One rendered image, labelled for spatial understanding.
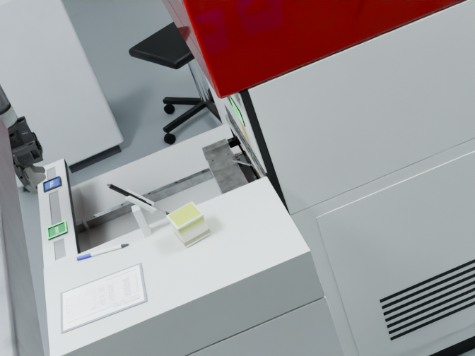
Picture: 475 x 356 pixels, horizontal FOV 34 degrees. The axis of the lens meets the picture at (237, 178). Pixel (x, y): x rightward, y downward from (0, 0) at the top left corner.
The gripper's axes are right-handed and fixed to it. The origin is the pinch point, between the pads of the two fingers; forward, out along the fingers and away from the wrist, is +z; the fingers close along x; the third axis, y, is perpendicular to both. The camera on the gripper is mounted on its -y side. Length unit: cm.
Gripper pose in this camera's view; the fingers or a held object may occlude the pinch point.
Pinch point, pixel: (31, 190)
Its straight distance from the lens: 215.0
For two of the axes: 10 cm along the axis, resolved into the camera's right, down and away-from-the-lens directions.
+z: 2.9, 7.9, 5.4
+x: -2.5, -4.8, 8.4
